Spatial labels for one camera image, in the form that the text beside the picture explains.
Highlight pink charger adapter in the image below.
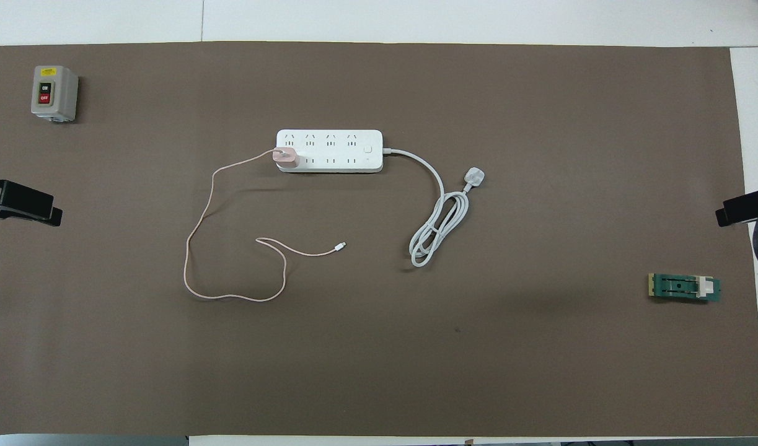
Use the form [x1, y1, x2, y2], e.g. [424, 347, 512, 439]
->
[273, 147, 301, 172]

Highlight pink charging cable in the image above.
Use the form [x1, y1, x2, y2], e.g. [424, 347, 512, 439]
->
[183, 149, 347, 303]

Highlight white power strip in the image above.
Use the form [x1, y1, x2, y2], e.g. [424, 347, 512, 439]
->
[275, 129, 384, 173]

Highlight green circuit board module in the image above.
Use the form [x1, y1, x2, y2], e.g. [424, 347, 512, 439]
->
[648, 273, 722, 304]

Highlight brown table mat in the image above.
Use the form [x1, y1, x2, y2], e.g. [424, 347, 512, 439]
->
[0, 41, 758, 437]

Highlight grey on-off switch box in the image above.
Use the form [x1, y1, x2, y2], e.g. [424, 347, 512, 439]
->
[31, 65, 79, 123]

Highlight white power cord with plug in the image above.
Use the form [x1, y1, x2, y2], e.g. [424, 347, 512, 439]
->
[382, 147, 485, 268]

